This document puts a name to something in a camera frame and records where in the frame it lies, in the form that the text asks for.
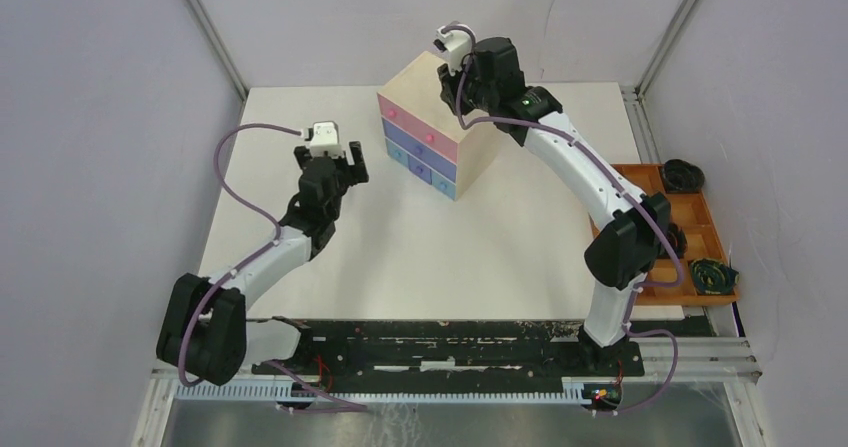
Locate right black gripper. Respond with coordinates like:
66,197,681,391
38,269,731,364
439,50,498,115

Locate pastel wooden drawer chest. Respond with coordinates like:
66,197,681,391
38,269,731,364
377,52,501,201

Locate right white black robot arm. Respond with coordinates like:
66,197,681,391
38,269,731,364
434,24,673,375

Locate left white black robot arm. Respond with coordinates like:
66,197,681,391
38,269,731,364
156,141,369,387

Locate black coiled band top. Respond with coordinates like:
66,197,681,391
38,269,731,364
659,159,705,194

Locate black coiled band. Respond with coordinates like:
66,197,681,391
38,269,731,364
659,159,705,194
667,223,688,259

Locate orange wooden compartment tray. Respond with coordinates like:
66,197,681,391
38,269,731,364
614,159,740,307

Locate black coiled band middle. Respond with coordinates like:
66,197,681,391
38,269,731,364
667,223,688,259

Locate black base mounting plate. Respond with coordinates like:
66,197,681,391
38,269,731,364
281,318,707,395

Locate green yellow coiled band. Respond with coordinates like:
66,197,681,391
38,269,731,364
689,258,740,296

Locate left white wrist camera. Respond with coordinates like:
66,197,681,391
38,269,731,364
302,121,345,159

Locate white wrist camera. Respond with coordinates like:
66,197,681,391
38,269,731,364
302,121,345,159
434,22,476,75

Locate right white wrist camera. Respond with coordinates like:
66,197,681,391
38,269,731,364
434,22,476,75

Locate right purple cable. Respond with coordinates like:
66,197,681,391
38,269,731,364
442,23,686,417

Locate purple cable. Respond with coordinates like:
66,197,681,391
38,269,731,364
442,23,686,417
177,123,369,415

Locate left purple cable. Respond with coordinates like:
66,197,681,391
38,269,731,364
177,123,369,415

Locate white slotted cable duct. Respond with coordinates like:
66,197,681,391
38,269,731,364
173,376,624,407

